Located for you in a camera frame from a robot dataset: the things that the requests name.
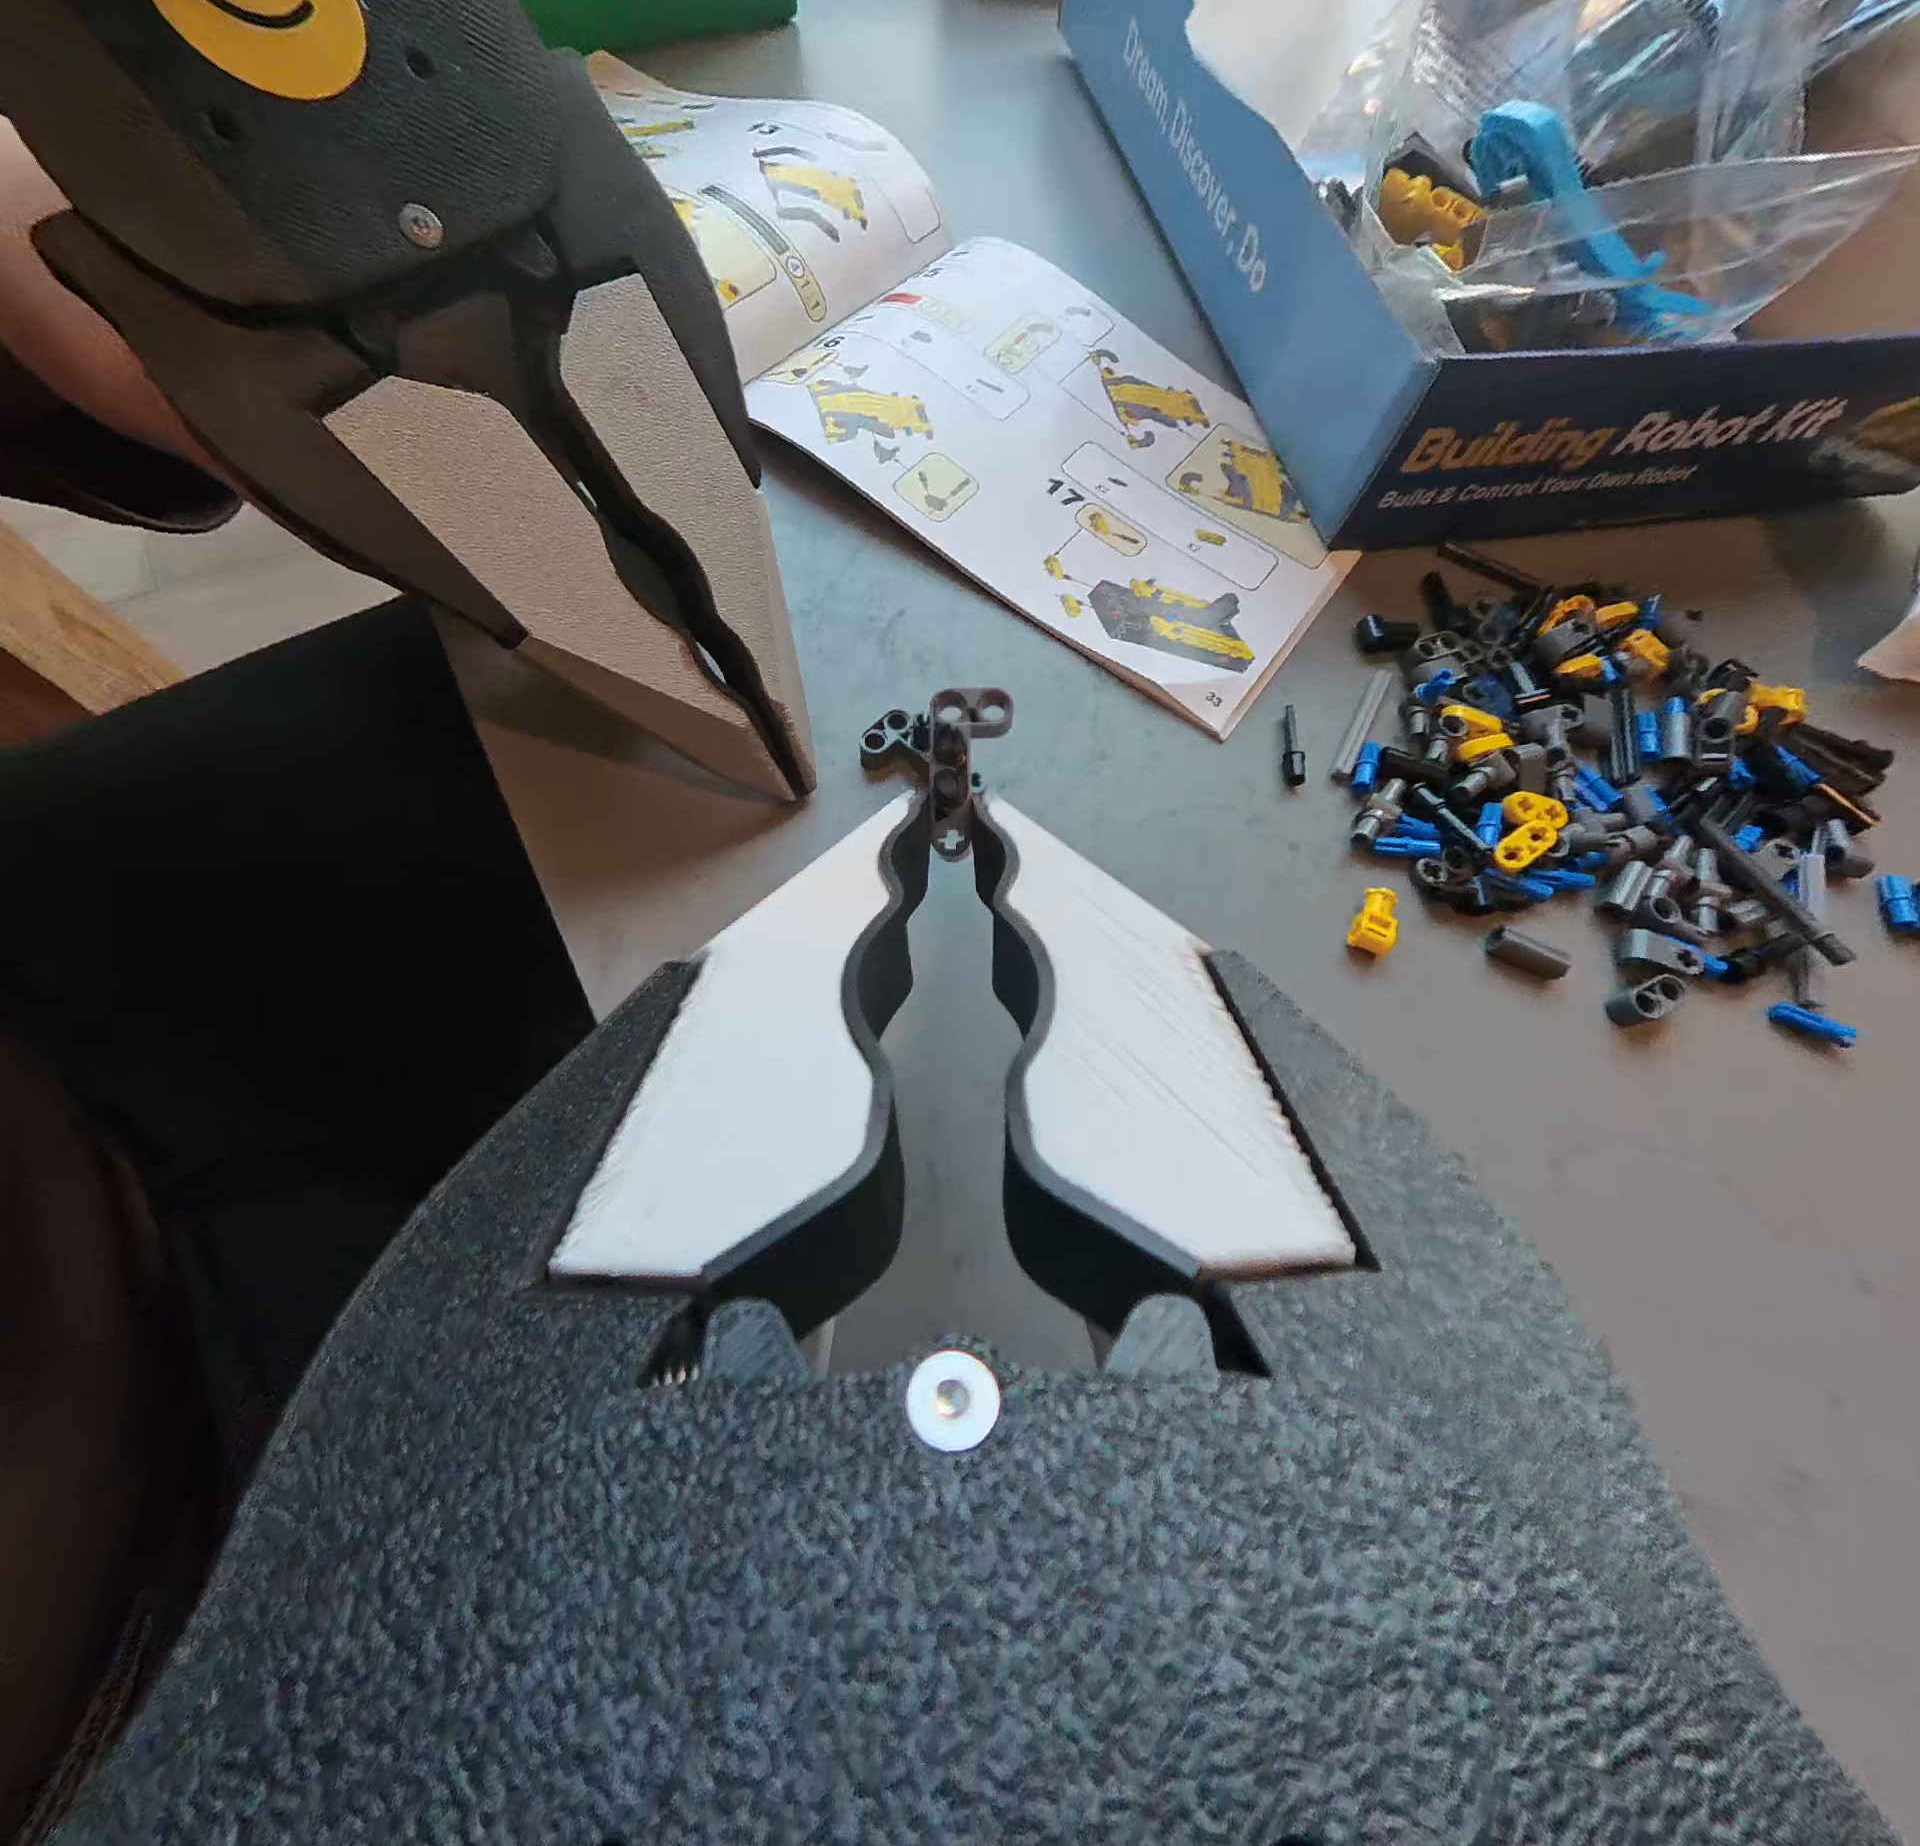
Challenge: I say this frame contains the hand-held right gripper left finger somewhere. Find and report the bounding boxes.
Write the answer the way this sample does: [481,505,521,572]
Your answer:
[545,791,924,1295]

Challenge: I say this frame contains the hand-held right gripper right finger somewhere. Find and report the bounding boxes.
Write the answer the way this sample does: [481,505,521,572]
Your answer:
[973,791,1376,1333]

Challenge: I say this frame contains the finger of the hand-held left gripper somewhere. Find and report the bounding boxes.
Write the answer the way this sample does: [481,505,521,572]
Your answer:
[320,396,798,800]
[557,274,819,795]

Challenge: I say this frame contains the light grey angled beam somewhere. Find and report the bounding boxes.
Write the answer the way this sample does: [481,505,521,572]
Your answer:
[924,687,1012,864]

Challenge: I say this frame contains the grey desk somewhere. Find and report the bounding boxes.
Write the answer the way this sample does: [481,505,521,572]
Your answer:
[437,0,1920,1824]

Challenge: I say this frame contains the building instruction booklet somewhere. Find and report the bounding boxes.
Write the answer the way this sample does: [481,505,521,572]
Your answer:
[585,52,1360,739]

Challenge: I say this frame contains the person's black trousers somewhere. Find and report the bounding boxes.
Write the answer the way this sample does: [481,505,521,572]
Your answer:
[0,602,598,1578]

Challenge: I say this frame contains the light grey ribbed axle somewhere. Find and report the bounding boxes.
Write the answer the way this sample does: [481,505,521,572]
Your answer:
[1330,671,1394,785]

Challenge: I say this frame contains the pile of mixed building pieces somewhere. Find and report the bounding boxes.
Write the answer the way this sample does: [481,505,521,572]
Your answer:
[1344,539,1920,1044]

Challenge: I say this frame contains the blue kit box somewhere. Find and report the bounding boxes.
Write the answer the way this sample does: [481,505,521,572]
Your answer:
[1057,0,1920,548]

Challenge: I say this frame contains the person's brown sweater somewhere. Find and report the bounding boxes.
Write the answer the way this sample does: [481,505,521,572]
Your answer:
[0,1036,211,1846]

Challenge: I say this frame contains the white paper sheet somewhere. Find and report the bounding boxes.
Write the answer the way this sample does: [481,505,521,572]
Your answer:
[1185,0,1450,154]

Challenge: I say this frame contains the blue curved plastic part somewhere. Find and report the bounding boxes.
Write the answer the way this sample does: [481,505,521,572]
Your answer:
[1471,98,1744,349]

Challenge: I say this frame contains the clear bag of kit parts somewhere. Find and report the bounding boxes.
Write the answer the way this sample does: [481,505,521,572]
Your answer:
[1291,0,1920,355]

